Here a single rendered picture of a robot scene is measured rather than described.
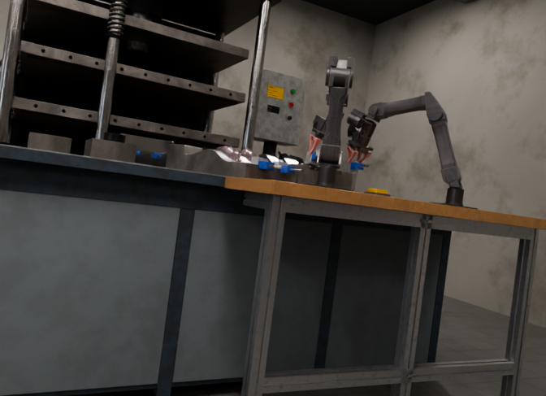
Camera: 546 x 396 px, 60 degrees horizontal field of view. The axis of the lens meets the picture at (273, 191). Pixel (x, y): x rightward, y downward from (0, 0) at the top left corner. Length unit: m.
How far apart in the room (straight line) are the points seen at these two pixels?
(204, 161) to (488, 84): 3.61
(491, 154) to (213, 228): 3.47
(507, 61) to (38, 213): 4.21
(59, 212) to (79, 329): 0.37
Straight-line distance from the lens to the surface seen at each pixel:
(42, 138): 1.76
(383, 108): 2.09
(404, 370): 1.73
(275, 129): 2.79
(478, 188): 4.79
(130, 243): 1.62
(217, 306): 1.75
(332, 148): 1.61
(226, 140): 2.59
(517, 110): 4.69
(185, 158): 1.90
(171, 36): 2.60
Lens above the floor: 0.76
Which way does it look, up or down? level
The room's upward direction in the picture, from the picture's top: 7 degrees clockwise
